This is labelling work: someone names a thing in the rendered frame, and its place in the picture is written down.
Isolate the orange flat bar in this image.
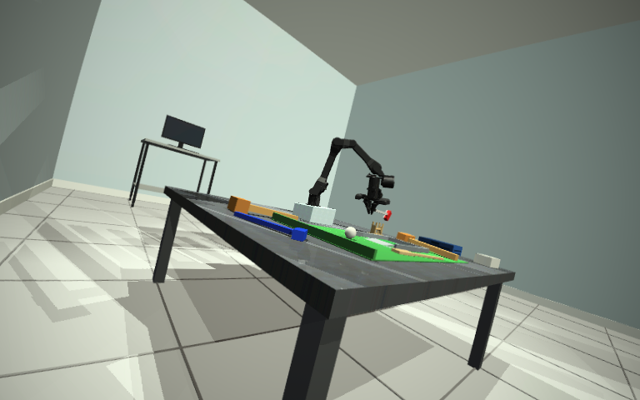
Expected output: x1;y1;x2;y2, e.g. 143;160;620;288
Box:
396;232;459;261
227;196;298;220

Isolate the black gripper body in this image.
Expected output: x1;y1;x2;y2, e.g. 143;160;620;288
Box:
355;186;390;205

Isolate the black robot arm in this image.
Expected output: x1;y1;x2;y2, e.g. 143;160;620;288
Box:
307;137;395;207

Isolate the white golf ball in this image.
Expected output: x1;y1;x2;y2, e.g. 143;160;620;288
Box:
345;227;357;238

